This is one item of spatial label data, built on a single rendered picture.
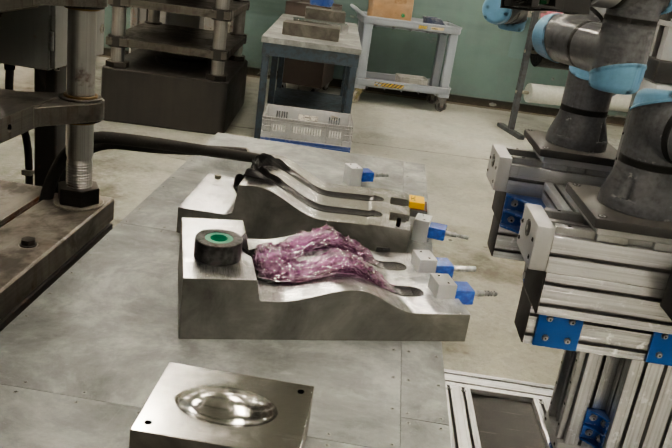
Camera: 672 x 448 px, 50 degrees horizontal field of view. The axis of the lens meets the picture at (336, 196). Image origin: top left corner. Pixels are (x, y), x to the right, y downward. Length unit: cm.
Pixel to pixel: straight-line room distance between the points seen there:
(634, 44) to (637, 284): 53
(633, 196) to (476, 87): 682
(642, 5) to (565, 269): 54
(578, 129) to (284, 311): 97
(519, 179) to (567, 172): 12
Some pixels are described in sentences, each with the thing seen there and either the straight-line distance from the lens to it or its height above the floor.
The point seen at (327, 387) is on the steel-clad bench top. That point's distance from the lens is 114.
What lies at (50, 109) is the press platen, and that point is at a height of 103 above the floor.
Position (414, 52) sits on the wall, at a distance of 805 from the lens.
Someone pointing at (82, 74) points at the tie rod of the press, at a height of 110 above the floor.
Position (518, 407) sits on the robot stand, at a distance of 233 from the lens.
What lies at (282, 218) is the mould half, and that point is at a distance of 156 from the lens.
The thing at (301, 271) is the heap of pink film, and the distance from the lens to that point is 127.
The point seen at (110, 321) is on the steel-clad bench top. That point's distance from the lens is 127.
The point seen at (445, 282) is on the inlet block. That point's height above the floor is 88.
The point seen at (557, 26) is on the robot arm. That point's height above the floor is 136.
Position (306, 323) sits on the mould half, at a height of 83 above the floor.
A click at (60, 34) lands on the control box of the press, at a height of 115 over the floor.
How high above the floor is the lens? 143
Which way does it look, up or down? 19 degrees down
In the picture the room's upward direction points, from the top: 8 degrees clockwise
